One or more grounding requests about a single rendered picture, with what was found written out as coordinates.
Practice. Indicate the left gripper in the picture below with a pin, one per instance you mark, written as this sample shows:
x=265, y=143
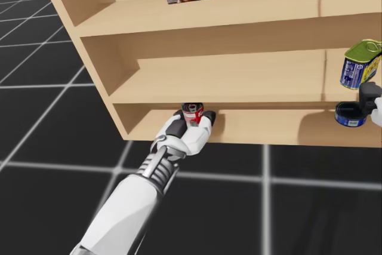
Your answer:
x=191, y=141

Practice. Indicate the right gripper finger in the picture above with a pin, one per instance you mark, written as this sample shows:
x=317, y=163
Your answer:
x=370, y=96

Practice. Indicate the red and white can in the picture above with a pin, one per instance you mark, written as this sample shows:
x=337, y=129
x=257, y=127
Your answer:
x=193, y=114

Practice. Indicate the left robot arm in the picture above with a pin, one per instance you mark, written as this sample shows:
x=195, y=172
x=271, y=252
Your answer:
x=128, y=204

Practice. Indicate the blue flat can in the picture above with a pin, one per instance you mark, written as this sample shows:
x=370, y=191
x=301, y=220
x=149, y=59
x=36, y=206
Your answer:
x=347, y=116

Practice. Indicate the green and blue rectangular can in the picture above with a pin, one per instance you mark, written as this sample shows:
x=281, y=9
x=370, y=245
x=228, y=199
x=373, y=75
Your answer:
x=356, y=67

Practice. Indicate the pale wooden shelf unit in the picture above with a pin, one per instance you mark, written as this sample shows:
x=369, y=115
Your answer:
x=238, y=67

